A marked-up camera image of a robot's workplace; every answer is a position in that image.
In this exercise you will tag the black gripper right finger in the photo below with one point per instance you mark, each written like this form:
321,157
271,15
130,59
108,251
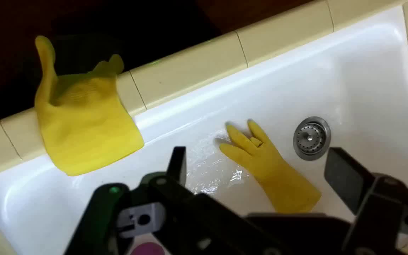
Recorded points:
351,178

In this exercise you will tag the yellow cloth on sink edge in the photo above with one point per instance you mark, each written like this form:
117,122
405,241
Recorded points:
86,127

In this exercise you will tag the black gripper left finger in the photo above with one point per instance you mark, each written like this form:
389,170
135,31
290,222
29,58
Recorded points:
178,164

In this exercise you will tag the purple plastic cup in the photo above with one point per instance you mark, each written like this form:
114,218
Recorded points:
148,246

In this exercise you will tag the metal sink drain strainer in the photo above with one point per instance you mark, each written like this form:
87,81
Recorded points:
312,137

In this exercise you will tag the white porcelain sink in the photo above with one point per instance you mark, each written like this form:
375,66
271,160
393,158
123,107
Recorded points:
261,85

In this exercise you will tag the yellow cloth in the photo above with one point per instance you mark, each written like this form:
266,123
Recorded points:
86,127
270,170

